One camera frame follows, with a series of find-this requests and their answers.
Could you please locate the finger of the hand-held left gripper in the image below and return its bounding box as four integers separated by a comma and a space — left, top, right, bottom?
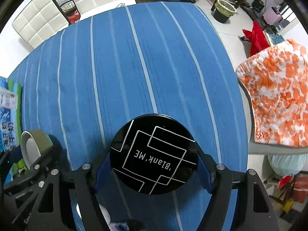
3, 146, 63, 196
0, 148, 23, 171

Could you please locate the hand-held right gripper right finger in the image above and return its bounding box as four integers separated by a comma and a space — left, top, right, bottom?
195, 147, 277, 231

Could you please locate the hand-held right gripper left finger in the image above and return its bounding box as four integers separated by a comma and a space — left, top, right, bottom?
28, 147, 112, 231

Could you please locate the silver round tin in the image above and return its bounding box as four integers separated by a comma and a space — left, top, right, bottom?
20, 129, 54, 171

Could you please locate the blue printed cardboard box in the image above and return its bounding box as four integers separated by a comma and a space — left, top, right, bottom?
0, 76, 30, 175

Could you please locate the black round compact case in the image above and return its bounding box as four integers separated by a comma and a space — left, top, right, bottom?
110, 114, 199, 195

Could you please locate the grey chair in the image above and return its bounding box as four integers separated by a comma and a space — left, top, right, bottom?
241, 82, 308, 155

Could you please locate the teal blanket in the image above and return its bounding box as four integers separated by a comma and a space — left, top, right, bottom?
268, 154, 306, 177

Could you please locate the orange floral cloth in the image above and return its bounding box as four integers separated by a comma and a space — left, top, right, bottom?
235, 38, 308, 148

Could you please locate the blue striped tablecloth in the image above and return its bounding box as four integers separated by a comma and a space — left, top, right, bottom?
7, 1, 241, 231

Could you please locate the red plastic bag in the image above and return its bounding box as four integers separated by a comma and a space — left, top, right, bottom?
68, 10, 80, 25

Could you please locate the red cloth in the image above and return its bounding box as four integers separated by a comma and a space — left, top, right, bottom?
242, 21, 270, 56

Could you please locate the black trash bin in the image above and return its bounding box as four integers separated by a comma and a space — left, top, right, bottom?
213, 0, 238, 24

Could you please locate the pink suitcase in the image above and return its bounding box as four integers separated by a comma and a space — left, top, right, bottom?
263, 2, 290, 26

